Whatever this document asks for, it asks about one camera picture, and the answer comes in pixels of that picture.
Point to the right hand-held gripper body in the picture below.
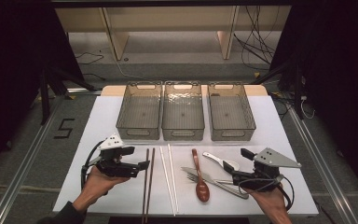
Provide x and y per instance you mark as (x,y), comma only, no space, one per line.
(270,158)

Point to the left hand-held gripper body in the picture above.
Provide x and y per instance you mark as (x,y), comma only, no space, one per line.
(112,142)

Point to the white ceramic spoon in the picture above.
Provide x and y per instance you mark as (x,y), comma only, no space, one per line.
(230,163)

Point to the metal table knife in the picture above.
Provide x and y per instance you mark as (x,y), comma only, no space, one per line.
(195,173)

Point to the brown wooden spoon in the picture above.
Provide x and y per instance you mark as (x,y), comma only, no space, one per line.
(202,191)

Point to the metal fork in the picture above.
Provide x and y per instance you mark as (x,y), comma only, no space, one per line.
(192,178)

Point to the smoky clear plastic bin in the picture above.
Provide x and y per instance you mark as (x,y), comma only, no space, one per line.
(182,115)
(140,115)
(230,115)

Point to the person's right hand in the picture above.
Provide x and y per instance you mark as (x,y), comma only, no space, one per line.
(272,200)

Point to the person's left hand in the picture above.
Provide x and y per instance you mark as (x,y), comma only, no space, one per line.
(98,183)

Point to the white table sheet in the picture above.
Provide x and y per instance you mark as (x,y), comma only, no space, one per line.
(105,124)

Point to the black metal stand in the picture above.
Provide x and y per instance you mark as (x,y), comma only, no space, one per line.
(297,90)

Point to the black tripod stand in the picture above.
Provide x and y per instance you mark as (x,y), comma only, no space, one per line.
(45,99)

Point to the black curtain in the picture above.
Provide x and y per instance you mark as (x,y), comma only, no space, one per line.
(12,77)
(338,77)

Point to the beige wooden desk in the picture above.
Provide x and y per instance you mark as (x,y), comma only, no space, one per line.
(174,18)

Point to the aluminium floor rail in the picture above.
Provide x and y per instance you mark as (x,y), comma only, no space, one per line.
(320,155)
(21,177)

